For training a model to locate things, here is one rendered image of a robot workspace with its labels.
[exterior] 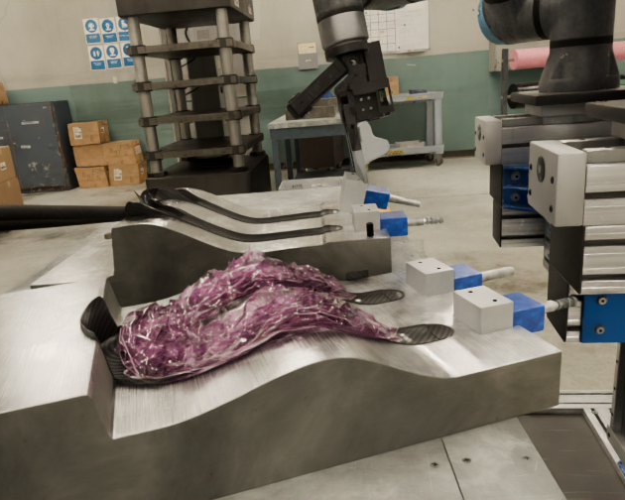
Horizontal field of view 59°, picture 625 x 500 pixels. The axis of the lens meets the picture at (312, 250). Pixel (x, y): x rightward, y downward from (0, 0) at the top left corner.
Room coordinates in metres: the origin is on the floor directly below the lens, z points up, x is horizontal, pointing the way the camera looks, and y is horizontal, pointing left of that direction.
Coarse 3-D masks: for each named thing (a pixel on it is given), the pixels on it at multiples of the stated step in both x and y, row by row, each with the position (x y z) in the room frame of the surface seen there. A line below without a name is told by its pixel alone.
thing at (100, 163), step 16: (80, 128) 7.21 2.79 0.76; (96, 128) 7.18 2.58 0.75; (80, 144) 7.21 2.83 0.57; (96, 144) 7.35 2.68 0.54; (112, 144) 7.20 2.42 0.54; (128, 144) 7.18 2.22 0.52; (80, 160) 7.23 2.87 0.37; (96, 160) 7.21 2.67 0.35; (112, 160) 7.20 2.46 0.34; (128, 160) 7.18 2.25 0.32; (80, 176) 7.22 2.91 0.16; (96, 176) 7.20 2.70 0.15; (112, 176) 7.20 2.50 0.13; (128, 176) 7.18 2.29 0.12; (144, 176) 7.35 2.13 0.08
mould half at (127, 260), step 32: (192, 192) 0.95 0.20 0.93; (128, 224) 0.73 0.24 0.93; (160, 224) 0.73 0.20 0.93; (224, 224) 0.83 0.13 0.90; (256, 224) 0.87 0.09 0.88; (288, 224) 0.85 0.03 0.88; (320, 224) 0.83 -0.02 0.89; (352, 224) 0.80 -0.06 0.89; (96, 256) 0.85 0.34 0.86; (128, 256) 0.73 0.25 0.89; (160, 256) 0.72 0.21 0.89; (192, 256) 0.72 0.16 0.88; (224, 256) 0.72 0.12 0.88; (288, 256) 0.72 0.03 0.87; (320, 256) 0.72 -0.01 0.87; (352, 256) 0.72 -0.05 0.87; (384, 256) 0.72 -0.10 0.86; (32, 288) 0.73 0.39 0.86; (128, 288) 0.73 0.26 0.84; (160, 288) 0.72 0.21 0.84
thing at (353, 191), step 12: (348, 180) 0.87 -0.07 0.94; (360, 180) 0.88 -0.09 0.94; (348, 192) 0.87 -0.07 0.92; (360, 192) 0.87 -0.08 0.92; (372, 192) 0.88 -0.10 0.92; (384, 192) 0.88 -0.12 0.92; (348, 204) 0.88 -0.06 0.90; (384, 204) 0.88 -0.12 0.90; (408, 204) 0.89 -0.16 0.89; (420, 204) 0.89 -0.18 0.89
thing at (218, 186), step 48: (144, 0) 4.82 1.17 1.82; (192, 0) 4.79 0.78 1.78; (240, 0) 5.26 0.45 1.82; (144, 48) 4.86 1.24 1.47; (192, 48) 4.83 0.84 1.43; (240, 48) 5.18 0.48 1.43; (144, 96) 4.89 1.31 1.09; (192, 96) 6.12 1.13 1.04; (192, 144) 5.37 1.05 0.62; (240, 144) 4.84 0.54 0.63; (240, 192) 4.77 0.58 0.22
